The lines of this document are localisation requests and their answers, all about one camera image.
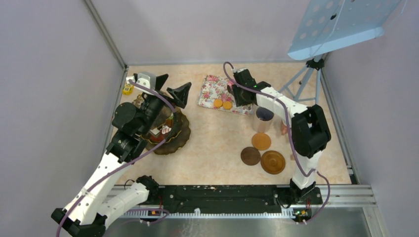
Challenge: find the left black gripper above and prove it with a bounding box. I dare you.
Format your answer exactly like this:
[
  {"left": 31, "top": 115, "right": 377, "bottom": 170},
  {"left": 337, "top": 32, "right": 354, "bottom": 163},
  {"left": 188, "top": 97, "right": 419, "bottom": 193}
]
[{"left": 138, "top": 74, "right": 191, "bottom": 135}]

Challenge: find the red fruit tart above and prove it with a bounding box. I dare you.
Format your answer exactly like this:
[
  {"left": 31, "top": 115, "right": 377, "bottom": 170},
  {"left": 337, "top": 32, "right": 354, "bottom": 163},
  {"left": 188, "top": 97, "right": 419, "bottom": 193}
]
[{"left": 164, "top": 118, "right": 174, "bottom": 127}]

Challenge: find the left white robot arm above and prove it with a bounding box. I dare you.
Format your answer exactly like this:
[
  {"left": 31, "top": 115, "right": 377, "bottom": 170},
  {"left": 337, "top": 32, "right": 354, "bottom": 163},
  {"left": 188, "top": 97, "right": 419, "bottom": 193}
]
[{"left": 51, "top": 72, "right": 192, "bottom": 237}]

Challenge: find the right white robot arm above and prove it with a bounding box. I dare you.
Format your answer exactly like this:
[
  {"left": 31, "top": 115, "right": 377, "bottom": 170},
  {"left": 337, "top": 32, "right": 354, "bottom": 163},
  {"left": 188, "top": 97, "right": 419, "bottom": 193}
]
[{"left": 231, "top": 68, "right": 331, "bottom": 203}]

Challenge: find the round biscuit middle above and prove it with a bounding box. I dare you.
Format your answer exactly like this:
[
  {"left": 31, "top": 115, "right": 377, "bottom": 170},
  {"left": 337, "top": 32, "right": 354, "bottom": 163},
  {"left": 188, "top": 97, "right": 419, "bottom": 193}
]
[{"left": 222, "top": 101, "right": 233, "bottom": 110}]

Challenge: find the round biscuit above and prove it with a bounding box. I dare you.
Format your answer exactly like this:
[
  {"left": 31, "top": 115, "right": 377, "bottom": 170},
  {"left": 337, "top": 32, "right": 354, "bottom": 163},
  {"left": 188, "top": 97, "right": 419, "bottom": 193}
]
[
  {"left": 222, "top": 101, "right": 233, "bottom": 110},
  {"left": 213, "top": 99, "right": 223, "bottom": 108}
]

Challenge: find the pink frosted donut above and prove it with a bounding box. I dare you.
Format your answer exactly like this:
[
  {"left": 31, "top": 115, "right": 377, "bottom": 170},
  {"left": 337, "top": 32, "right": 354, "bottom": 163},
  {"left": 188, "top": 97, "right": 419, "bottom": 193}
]
[{"left": 227, "top": 81, "right": 234, "bottom": 94}]

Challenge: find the round biscuit left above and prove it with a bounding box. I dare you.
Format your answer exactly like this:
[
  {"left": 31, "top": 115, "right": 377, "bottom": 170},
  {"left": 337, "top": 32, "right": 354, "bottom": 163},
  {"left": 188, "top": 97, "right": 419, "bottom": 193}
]
[{"left": 213, "top": 99, "right": 223, "bottom": 108}]

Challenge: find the floral serving tray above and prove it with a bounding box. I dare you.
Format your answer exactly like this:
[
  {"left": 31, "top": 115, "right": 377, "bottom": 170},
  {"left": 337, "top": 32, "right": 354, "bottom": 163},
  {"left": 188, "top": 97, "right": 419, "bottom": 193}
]
[{"left": 197, "top": 75, "right": 255, "bottom": 116}]

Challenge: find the yellow snack packet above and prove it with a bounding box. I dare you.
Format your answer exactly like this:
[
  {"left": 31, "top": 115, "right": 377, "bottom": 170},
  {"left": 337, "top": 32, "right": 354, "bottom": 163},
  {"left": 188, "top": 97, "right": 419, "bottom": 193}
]
[{"left": 122, "top": 83, "right": 134, "bottom": 95}]

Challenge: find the light wooden coaster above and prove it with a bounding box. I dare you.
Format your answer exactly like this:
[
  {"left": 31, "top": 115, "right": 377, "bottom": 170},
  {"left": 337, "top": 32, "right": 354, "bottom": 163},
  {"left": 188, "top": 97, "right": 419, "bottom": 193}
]
[{"left": 251, "top": 133, "right": 272, "bottom": 151}]

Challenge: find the pink small cup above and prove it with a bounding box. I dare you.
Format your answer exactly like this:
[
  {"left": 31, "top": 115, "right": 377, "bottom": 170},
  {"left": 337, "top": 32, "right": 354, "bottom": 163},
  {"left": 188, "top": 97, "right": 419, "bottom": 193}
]
[{"left": 280, "top": 120, "right": 292, "bottom": 135}]

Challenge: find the grey tripod stand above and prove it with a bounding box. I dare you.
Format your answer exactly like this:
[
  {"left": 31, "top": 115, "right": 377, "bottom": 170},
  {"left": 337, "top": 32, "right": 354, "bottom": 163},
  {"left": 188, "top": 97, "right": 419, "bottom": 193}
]
[{"left": 279, "top": 55, "right": 325, "bottom": 104}]

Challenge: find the dark wooden coaster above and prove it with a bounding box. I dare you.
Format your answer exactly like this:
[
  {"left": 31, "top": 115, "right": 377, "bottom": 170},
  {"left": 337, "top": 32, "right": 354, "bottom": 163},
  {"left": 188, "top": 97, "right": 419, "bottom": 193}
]
[{"left": 240, "top": 147, "right": 261, "bottom": 166}]

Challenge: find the brown wooden lid coaster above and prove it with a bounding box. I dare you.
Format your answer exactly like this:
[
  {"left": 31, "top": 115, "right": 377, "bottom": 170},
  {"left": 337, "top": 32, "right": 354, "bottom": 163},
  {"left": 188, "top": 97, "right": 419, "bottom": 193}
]
[{"left": 260, "top": 151, "right": 286, "bottom": 175}]

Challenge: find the blue perforated stand tray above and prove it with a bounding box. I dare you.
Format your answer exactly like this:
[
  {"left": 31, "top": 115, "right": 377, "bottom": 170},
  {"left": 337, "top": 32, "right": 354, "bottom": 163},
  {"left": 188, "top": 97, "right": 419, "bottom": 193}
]
[{"left": 288, "top": 0, "right": 407, "bottom": 60}]

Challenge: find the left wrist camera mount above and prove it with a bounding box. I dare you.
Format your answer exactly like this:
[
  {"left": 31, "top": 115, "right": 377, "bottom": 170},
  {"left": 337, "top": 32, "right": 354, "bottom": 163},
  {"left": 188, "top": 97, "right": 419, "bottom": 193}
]
[{"left": 126, "top": 72, "right": 157, "bottom": 90}]

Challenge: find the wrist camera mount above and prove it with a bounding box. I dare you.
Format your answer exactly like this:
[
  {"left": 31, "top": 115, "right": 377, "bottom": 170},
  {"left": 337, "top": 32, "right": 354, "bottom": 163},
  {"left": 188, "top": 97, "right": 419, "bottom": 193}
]
[
  {"left": 126, "top": 72, "right": 157, "bottom": 90},
  {"left": 232, "top": 68, "right": 248, "bottom": 74}
]

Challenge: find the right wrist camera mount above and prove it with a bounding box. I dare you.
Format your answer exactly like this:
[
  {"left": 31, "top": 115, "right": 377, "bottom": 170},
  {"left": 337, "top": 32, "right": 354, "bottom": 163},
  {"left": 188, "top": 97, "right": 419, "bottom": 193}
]
[{"left": 232, "top": 68, "right": 248, "bottom": 74}]

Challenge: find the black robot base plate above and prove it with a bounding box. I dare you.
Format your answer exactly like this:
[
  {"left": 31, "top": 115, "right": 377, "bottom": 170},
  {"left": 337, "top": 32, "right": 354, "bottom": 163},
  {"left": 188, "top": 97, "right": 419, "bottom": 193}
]
[{"left": 142, "top": 185, "right": 323, "bottom": 214}]

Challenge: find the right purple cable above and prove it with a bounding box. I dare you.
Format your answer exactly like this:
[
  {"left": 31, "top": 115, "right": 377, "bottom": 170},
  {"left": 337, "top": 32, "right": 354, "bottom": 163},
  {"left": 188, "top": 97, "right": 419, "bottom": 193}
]
[{"left": 223, "top": 61, "right": 331, "bottom": 225}]

